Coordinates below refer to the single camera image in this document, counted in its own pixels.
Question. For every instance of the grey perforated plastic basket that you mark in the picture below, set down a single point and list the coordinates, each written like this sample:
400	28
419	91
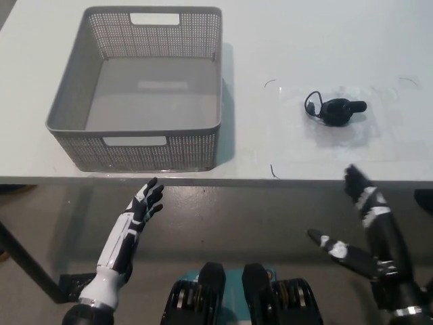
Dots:
152	101

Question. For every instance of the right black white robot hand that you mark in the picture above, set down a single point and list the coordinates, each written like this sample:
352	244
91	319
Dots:
382	230

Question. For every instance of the black table foot plate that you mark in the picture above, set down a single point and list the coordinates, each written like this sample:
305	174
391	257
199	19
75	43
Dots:
72	284

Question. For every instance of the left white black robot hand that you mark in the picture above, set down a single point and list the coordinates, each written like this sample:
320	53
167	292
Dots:
135	216

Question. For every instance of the black metal table leg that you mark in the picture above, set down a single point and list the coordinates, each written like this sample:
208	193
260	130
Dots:
30	260

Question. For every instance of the dark round object on floor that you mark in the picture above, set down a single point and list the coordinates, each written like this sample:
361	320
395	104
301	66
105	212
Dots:
425	201

